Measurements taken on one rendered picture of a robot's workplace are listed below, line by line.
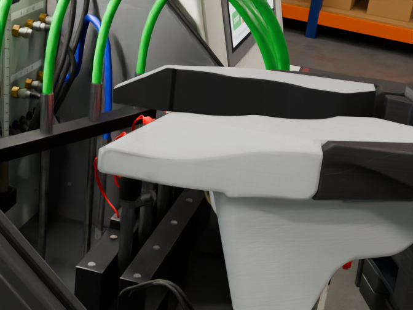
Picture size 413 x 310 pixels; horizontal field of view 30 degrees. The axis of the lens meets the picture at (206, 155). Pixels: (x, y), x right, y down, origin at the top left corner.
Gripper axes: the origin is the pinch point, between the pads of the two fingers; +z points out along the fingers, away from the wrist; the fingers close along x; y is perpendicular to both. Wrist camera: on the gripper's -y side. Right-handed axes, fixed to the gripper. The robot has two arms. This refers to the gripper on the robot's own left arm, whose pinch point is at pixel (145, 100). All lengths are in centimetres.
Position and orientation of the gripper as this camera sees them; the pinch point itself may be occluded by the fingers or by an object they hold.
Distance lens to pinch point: 23.6
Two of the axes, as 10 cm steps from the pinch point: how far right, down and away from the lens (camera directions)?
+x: -0.7, -2.8, 9.6
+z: -9.9, -0.9, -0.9
